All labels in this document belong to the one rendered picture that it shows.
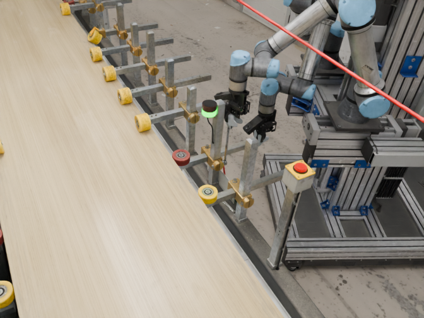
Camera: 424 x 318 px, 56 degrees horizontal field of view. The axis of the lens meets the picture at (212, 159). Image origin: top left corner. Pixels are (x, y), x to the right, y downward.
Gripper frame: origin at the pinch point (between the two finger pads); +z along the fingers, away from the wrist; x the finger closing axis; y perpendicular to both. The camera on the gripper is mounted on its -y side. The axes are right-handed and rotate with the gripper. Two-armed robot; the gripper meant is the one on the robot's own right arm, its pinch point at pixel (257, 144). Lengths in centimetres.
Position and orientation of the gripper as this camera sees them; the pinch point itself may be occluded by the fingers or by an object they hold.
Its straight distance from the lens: 199.0
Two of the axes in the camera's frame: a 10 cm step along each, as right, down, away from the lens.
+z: -0.5, 7.5, 6.7
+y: 8.7, -2.9, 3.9
